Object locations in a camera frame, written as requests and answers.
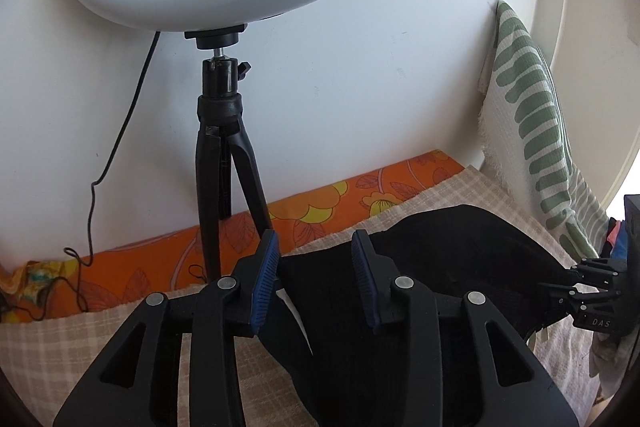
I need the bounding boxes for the black garment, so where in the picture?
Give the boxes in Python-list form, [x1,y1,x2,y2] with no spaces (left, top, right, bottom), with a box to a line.
[257,204,581,427]

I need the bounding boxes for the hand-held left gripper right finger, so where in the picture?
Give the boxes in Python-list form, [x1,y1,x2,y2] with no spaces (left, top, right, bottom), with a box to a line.
[350,229,581,427]

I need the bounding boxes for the green leaf print pillow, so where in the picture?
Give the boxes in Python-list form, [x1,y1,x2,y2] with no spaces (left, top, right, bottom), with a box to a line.
[477,0,613,260]

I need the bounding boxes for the orange floral sheet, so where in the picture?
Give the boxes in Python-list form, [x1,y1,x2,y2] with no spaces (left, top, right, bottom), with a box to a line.
[0,149,466,325]

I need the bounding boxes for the black ring light cable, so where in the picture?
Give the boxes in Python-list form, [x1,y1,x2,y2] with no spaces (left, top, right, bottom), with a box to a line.
[30,31,162,323]

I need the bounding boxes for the yellow teal patterned cloth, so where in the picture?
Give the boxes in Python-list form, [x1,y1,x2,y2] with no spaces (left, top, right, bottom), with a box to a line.
[0,259,67,324]

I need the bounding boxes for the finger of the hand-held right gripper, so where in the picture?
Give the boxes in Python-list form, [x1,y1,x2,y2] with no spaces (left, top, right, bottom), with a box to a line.
[569,257,629,294]
[537,282,602,324]

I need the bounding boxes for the pale green garment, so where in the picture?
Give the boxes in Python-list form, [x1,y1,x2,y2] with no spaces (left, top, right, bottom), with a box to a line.
[589,327,632,400]

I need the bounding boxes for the black ring light tripod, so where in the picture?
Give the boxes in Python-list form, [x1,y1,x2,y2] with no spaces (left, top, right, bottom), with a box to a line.
[192,38,276,280]

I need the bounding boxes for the beige plaid blanket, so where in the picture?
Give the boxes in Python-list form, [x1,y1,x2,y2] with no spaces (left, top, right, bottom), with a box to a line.
[0,164,616,427]

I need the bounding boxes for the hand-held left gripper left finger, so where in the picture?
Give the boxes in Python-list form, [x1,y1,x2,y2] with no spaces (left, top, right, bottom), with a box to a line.
[52,229,281,427]

